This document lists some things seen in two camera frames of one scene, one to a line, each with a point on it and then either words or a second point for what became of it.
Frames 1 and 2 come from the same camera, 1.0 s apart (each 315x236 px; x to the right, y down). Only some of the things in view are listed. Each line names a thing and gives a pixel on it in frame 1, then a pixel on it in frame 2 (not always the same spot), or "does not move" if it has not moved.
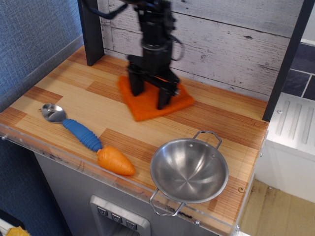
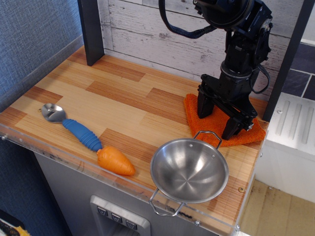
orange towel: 145,106 to 211,128
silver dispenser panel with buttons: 110,219 does not move
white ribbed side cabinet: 287,162 does not move
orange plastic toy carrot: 112,159 does not move
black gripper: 155,66 to 231,92
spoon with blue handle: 55,113 does not move
